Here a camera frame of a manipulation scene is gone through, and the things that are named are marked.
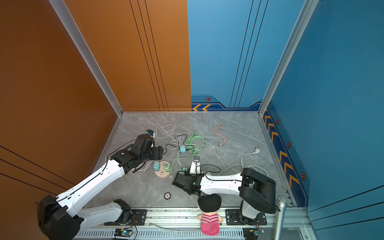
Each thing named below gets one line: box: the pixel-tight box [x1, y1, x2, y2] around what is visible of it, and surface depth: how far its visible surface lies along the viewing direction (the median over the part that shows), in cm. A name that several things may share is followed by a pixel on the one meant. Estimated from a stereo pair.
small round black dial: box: [163, 192, 172, 200], surface depth 82 cm
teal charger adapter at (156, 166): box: [153, 162, 160, 172], surface depth 87 cm
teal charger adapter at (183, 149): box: [180, 146, 186, 154], surface depth 98 cm
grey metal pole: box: [273, 195, 288, 240], surface depth 71 cm
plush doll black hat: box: [197, 194, 224, 236], surface depth 71 cm
